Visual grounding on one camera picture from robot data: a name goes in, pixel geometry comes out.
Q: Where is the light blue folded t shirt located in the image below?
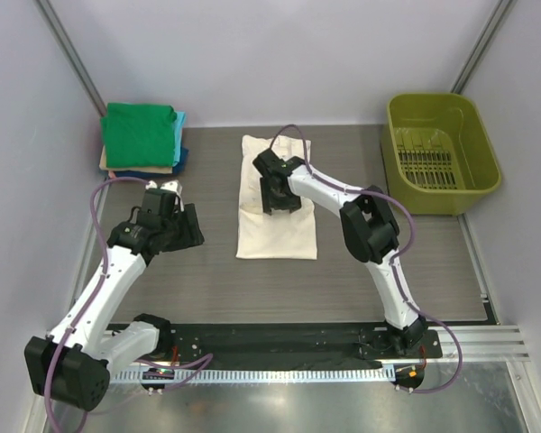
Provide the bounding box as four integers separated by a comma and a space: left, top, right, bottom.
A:
172, 111, 187, 167

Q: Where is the slotted cable duct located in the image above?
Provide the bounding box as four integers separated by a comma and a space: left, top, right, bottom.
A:
111, 364, 396, 385

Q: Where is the purple cable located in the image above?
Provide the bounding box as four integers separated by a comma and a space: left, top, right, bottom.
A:
268, 124, 464, 396
44, 176, 214, 433

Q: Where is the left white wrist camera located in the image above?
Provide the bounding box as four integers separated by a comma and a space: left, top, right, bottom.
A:
142, 180, 184, 213

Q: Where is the white t shirt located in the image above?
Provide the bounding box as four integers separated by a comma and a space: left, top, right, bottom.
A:
236, 135, 317, 260

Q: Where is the left corner aluminium post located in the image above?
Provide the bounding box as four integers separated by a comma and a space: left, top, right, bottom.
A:
34, 0, 106, 117

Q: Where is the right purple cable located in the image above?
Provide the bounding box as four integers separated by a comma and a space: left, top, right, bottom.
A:
268, 124, 464, 396

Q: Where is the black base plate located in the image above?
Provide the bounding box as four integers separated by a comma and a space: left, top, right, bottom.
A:
170, 322, 443, 370

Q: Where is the corner aluminium post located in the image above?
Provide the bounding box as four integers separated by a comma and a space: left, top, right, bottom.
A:
451, 0, 518, 95
34, 0, 106, 117

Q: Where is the green folded t shirt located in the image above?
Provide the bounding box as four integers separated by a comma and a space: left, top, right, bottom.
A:
100, 102, 178, 169

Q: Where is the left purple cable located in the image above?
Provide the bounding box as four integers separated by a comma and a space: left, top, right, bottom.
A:
44, 176, 214, 433

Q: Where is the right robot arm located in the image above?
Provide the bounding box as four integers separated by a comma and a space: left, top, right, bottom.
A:
252, 149, 427, 357

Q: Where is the aluminium frame rail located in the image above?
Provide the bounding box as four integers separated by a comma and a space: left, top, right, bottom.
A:
36, 327, 531, 366

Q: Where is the olive green plastic bin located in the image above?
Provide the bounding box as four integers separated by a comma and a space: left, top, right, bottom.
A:
381, 93, 501, 217

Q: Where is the right corner aluminium post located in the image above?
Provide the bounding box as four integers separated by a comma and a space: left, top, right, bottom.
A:
451, 0, 518, 95

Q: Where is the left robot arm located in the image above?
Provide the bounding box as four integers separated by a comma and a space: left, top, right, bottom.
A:
24, 180, 204, 411

